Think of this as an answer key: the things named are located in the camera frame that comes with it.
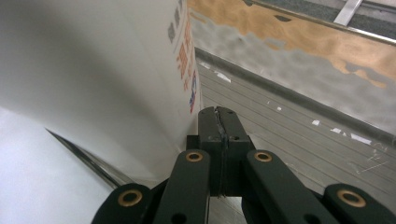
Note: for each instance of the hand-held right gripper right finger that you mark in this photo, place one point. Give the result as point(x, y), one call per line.
point(235, 137)

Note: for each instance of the white desk frame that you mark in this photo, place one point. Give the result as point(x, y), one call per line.
point(347, 12)

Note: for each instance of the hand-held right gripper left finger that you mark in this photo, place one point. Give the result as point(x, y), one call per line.
point(211, 130)

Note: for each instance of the white bottle with blue pump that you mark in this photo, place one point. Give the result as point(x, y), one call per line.
point(93, 77)

